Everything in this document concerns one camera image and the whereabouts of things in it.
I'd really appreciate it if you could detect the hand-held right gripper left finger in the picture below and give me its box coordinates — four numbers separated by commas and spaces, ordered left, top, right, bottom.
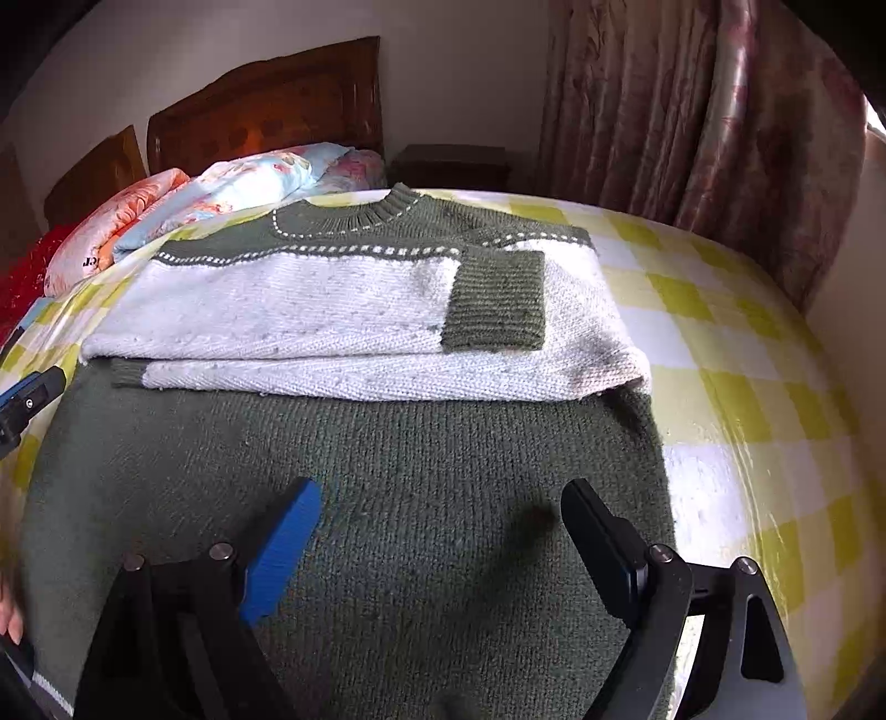
73, 477, 323, 720

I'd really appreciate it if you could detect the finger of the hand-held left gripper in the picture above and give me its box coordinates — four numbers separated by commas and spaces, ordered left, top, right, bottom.
0, 367, 68, 454

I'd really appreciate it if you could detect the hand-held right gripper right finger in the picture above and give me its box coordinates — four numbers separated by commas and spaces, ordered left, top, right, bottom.
562, 479, 807, 720

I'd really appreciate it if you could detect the green and white knit sweater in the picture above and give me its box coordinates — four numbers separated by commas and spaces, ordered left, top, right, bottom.
20, 183, 683, 720

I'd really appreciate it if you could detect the person's left hand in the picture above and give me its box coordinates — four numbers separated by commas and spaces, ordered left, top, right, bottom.
0, 578, 26, 644

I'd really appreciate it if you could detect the red patterned blanket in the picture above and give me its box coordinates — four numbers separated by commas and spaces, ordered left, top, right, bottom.
0, 228, 66, 333

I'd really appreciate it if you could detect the pink floral folded quilt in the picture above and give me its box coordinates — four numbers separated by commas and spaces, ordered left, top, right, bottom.
45, 168, 191, 295

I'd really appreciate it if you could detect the small wooden headboard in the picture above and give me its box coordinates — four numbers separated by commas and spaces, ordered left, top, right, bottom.
43, 125, 148, 229

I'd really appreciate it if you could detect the yellow checked bed sheet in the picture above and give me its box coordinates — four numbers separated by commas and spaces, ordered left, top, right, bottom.
0, 187, 869, 720

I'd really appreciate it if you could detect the light blue floral folded quilt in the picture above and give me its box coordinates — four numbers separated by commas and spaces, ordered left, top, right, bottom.
111, 142, 354, 260

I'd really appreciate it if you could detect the large carved wooden headboard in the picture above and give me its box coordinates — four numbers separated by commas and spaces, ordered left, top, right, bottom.
147, 36, 385, 177

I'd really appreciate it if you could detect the dark wooden nightstand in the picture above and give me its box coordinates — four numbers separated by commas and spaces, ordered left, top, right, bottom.
391, 144, 513, 191

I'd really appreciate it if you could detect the pink floral curtain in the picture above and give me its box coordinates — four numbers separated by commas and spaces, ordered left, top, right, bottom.
536, 0, 869, 312

